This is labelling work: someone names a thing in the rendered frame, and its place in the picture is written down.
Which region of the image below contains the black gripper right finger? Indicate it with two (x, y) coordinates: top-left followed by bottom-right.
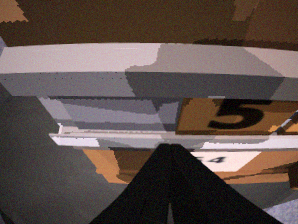
(169, 144), (283, 224)

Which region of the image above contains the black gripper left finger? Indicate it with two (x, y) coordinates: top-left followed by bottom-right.
(89, 143), (174, 224)

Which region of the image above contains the white paper label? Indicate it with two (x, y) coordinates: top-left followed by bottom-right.
(190, 151), (262, 172)

